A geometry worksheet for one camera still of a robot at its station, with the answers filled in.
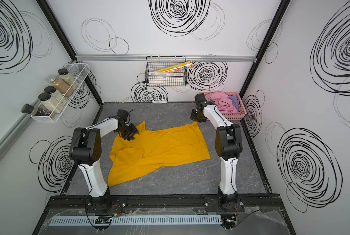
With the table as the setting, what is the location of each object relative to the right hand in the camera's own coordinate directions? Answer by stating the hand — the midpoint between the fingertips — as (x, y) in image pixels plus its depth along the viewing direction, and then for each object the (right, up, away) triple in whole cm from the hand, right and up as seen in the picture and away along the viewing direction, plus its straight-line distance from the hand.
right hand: (195, 118), depth 98 cm
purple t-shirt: (+33, +14, +17) cm, 40 cm away
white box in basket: (-20, +27, -9) cm, 35 cm away
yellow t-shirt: (-30, -20, -4) cm, 36 cm away
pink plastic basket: (+36, +5, +10) cm, 38 cm away
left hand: (-40, -11, +1) cm, 41 cm away
